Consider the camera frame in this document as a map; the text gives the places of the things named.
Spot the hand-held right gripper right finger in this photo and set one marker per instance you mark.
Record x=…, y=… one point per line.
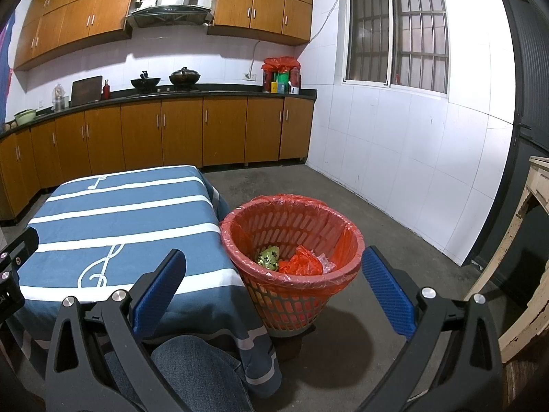
x=388, y=292

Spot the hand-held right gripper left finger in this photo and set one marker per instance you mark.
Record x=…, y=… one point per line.
x=156, y=296

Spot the clear bubble wrap sheet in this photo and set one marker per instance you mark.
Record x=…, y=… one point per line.
x=326, y=262

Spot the red plastic bag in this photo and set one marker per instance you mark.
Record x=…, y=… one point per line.
x=300, y=264

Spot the plastic mesh waste basket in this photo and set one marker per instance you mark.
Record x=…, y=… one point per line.
x=291, y=313

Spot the olive green plastic bag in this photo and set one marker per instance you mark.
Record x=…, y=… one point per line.
x=268, y=258

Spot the blue white striped tablecloth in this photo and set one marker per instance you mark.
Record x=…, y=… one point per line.
x=128, y=223

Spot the person's leg in jeans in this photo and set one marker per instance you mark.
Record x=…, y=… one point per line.
x=193, y=373

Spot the wooden base cabinets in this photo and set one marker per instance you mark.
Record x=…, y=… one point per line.
x=184, y=133

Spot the green basin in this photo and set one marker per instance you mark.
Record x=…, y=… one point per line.
x=25, y=118

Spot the dark cutting board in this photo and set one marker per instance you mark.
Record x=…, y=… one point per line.
x=85, y=91

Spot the red bottle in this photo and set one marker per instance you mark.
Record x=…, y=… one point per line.
x=106, y=91

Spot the black wok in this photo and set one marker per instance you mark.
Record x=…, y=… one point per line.
x=146, y=82

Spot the black kitchen countertop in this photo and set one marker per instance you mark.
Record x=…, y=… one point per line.
x=231, y=92

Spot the black pot with lid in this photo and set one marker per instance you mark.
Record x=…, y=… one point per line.
x=184, y=78

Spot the green box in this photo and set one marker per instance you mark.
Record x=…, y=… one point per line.
x=282, y=83

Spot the red bag on counter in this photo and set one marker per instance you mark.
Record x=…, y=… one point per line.
x=281, y=63

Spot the dark door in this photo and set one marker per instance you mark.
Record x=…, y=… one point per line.
x=527, y=73

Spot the barred window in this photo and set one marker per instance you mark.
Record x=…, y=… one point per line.
x=396, y=30

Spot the steel range hood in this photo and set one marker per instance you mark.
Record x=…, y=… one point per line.
x=171, y=10

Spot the cream wooden frame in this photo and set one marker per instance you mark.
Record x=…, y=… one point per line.
x=502, y=249

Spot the wooden wall cabinets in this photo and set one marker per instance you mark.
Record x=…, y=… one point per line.
x=85, y=17

